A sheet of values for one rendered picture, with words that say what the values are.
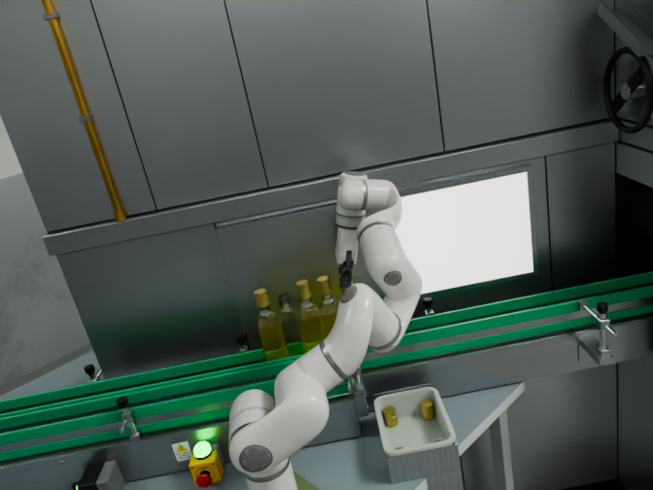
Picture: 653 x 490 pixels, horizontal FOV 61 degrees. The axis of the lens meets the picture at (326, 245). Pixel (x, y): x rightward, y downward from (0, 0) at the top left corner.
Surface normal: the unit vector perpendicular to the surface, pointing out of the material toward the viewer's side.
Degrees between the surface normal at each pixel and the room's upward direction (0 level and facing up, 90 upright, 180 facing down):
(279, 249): 90
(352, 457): 0
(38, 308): 90
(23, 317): 90
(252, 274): 90
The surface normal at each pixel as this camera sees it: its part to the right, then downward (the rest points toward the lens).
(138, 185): 0.05, 0.35
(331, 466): -0.19, -0.92
